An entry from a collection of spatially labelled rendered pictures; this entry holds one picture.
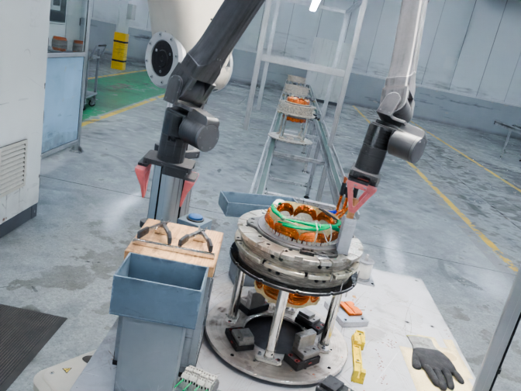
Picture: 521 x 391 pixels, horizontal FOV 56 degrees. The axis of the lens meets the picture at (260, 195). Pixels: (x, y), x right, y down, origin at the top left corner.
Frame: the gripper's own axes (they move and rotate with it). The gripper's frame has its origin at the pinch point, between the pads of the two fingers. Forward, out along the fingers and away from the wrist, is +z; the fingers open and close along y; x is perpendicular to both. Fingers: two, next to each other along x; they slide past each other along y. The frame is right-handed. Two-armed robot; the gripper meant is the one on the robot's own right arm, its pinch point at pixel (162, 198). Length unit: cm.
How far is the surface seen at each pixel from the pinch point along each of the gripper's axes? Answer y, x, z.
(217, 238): 13.5, 6.9, 9.7
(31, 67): -131, 214, 25
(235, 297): 21.7, 13.6, 28.5
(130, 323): 1.5, -18.6, 19.8
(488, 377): 78, -11, 18
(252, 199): 21, 48, 13
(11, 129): -129, 192, 61
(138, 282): 1.6, -19.5, 9.7
